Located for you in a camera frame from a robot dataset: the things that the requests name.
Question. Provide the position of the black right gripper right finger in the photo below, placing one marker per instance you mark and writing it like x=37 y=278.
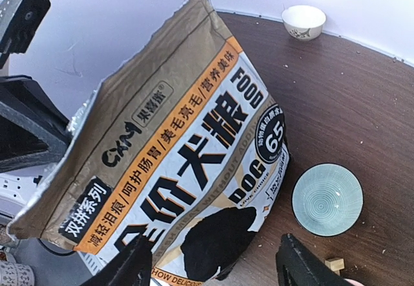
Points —
x=297 y=265

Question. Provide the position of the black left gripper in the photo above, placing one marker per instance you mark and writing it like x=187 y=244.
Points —
x=33 y=130

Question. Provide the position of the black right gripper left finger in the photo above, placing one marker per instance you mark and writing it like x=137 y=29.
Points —
x=132 y=266

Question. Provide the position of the dog food bag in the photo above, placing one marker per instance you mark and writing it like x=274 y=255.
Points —
x=183 y=145

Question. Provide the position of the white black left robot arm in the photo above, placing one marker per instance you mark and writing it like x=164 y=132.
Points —
x=16 y=190

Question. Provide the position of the teal ribbed ceramic bowl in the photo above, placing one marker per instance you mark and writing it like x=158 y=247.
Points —
x=327 y=200

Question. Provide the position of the patterned white mug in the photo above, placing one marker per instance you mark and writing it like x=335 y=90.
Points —
x=15 y=274

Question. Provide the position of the white ceramic patterned bowl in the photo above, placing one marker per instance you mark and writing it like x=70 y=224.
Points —
x=303 y=22

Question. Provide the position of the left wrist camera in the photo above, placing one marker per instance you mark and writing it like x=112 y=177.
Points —
x=19 y=21

